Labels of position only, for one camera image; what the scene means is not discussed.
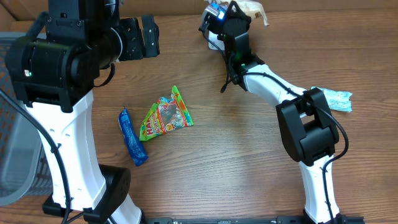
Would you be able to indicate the white barcode scanner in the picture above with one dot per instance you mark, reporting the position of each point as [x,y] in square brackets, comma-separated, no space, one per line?
[214,38]

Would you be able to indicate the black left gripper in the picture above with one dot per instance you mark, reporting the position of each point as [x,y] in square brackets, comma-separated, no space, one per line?
[137,50]

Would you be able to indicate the blue Oreo cookie pack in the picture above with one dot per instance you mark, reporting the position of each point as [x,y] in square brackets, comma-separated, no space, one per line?
[134,147]

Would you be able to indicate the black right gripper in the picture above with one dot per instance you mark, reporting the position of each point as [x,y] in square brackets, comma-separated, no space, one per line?
[232,9]

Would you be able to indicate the grey plastic mesh basket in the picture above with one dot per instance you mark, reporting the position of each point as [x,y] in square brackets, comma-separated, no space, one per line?
[24,168]

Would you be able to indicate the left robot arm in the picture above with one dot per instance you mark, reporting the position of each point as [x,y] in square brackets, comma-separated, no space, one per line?
[53,69]

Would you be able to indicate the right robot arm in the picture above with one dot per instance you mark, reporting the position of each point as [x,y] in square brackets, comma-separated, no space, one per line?
[308,131]

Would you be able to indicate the green Haribo gummy bag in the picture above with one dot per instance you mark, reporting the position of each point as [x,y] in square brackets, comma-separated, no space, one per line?
[168,114]

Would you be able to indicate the dried mushroom snack bag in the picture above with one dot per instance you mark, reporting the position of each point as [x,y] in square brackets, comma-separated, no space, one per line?
[253,9]

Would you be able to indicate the light teal snack packet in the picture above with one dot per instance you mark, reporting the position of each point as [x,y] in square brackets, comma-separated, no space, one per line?
[337,100]

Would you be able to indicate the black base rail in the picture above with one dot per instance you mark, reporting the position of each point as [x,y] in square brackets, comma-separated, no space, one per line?
[277,220]

